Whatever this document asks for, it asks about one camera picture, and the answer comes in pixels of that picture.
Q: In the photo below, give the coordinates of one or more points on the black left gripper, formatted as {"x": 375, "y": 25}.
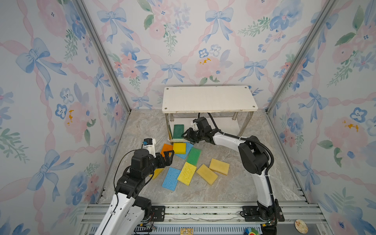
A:
{"x": 167, "y": 160}

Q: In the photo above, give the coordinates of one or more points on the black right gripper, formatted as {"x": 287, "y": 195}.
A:
{"x": 189, "y": 132}

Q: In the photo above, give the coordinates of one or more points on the dark green scouring sponge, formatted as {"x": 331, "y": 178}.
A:
{"x": 178, "y": 131}

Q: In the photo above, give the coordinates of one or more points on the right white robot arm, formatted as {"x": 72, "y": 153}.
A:
{"x": 256, "y": 158}

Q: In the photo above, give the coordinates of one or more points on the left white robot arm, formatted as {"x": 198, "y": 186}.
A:
{"x": 127, "y": 210}

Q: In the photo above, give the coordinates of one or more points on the white two-tier metal shelf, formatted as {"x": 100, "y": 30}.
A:
{"x": 237, "y": 101}

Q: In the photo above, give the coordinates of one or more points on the orange sponge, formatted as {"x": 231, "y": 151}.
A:
{"x": 166, "y": 148}

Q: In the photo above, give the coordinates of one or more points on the blue sponge back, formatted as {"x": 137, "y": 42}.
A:
{"x": 189, "y": 146}

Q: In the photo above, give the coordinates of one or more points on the blue sponge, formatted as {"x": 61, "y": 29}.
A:
{"x": 171, "y": 179}
{"x": 189, "y": 146}

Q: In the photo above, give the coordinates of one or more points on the small yellow sponge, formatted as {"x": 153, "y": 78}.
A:
{"x": 179, "y": 148}

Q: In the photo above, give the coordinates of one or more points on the blue sponge front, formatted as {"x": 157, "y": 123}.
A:
{"x": 171, "y": 179}

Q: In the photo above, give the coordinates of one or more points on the light green sponge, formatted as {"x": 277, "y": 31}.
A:
{"x": 194, "y": 156}

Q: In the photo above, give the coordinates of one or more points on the bright yellow porous sponge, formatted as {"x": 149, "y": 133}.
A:
{"x": 187, "y": 173}

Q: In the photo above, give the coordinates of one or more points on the round wooden disc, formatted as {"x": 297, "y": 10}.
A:
{"x": 301, "y": 226}

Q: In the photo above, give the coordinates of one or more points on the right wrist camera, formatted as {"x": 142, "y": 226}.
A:
{"x": 194, "y": 126}

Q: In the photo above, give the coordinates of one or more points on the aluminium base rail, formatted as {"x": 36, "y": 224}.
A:
{"x": 225, "y": 219}

